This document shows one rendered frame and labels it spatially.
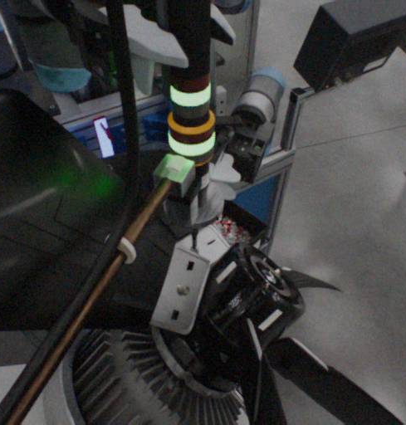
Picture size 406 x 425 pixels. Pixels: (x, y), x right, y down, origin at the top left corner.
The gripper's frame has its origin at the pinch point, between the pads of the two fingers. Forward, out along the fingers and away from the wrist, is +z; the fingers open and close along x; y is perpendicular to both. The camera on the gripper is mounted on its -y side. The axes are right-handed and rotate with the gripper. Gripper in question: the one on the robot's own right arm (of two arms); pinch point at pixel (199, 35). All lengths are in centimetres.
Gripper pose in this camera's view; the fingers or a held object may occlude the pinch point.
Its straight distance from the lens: 30.8
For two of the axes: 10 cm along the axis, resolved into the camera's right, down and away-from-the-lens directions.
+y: 0.1, 6.3, 7.7
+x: -7.5, 5.2, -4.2
